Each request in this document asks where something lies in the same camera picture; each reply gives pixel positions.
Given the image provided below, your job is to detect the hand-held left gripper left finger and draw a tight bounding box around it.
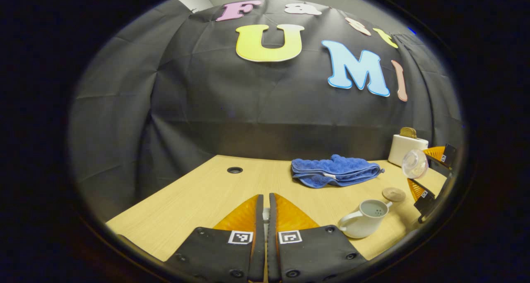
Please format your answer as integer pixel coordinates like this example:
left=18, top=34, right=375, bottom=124
left=166, top=194, right=266, bottom=283

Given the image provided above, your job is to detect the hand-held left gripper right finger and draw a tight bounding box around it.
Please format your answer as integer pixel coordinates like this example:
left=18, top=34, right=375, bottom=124
left=267, top=193, right=367, bottom=283

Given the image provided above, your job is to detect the clear water bottle red label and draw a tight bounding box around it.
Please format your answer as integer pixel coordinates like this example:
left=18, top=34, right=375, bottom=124
left=402, top=149, right=429, bottom=179

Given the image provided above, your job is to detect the round cork coaster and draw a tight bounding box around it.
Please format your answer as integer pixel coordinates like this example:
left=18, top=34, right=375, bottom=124
left=382, top=187, right=406, bottom=203

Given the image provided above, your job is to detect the white ceramic teacup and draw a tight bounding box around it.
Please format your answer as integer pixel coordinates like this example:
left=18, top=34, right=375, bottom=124
left=337, top=199, right=393, bottom=239

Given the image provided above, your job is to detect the white toaster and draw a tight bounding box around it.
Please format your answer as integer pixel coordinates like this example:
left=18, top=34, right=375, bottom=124
left=388, top=134, right=429, bottom=168

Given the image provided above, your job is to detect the blue folded towel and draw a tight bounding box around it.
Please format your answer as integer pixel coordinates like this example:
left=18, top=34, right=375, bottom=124
left=291, top=154, right=385, bottom=189

